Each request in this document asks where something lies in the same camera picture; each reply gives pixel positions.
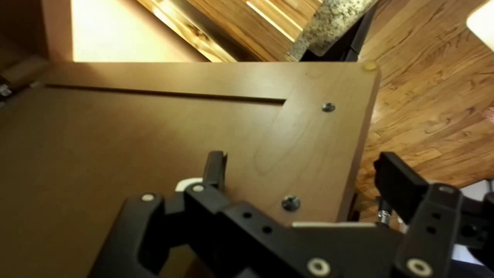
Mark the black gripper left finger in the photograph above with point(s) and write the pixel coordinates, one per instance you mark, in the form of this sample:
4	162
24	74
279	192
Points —
149	226

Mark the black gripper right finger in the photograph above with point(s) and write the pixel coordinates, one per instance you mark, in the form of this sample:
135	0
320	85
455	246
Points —
438	216

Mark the wooden cutting board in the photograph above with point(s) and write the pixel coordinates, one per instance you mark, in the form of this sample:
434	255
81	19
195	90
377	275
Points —
238	30

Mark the wooden cabinet door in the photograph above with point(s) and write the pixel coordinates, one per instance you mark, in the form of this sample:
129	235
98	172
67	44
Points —
89	136

